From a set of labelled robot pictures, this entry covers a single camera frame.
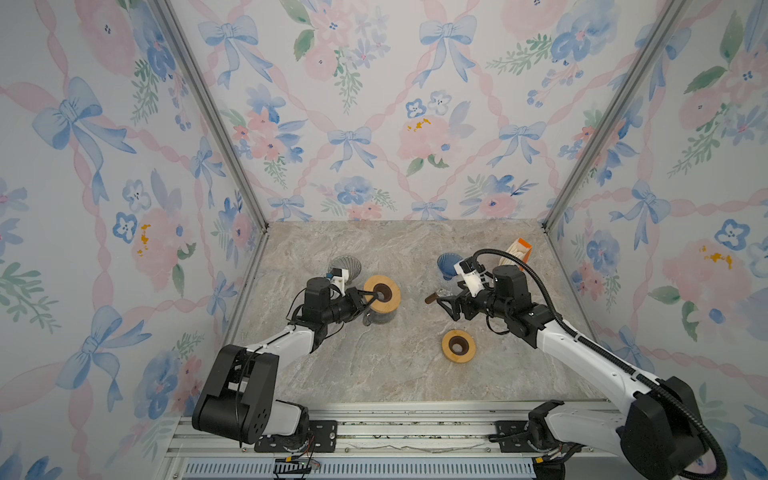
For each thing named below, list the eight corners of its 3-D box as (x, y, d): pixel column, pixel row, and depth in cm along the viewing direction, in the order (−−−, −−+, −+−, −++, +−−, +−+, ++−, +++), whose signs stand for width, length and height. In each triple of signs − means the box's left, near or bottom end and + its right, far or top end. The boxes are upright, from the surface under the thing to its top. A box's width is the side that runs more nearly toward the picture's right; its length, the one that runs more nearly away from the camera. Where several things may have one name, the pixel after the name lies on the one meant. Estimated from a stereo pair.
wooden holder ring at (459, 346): (444, 362, 88) (445, 359, 86) (440, 333, 94) (441, 329, 92) (476, 362, 88) (478, 359, 86) (471, 333, 94) (473, 329, 92)
